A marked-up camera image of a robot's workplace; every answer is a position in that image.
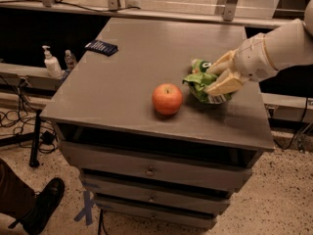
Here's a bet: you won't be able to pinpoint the blue tape cross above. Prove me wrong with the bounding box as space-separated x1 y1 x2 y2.
73 189 100 227

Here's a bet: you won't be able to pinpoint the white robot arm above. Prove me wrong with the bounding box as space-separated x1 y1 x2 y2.
204 0 313 96

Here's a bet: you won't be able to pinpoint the red apple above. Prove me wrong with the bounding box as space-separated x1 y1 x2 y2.
152 83 183 116

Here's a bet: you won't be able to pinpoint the brown trouser leg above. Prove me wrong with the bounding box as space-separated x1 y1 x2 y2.
0 160 35 219

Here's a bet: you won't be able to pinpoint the black floor cables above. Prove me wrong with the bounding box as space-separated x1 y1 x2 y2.
0 73 60 155

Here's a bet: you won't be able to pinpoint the black shoe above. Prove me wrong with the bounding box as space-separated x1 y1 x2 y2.
8 177 65 235

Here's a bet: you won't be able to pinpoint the small clear plastic bottle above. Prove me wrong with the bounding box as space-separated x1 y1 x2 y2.
65 50 77 71

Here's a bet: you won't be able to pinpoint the middle drawer knob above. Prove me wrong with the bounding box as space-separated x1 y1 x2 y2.
148 195 156 203

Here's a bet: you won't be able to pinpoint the grey drawer cabinet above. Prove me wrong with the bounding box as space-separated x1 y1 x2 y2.
42 18 274 228

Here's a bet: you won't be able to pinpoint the grey metal shelf rail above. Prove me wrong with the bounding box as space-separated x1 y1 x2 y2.
0 0 291 29

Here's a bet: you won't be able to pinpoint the top drawer knob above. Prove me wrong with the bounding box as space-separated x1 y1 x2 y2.
145 166 155 177

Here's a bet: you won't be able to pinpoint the black stand pole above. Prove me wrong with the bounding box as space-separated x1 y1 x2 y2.
29 110 41 167

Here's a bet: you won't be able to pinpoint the green rice chip bag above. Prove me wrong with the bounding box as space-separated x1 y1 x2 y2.
183 59 232 105

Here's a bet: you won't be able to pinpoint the white pump dispenser bottle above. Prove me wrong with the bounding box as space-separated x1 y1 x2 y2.
42 45 62 78

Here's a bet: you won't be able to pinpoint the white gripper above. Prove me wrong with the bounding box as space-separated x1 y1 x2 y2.
204 33 278 97

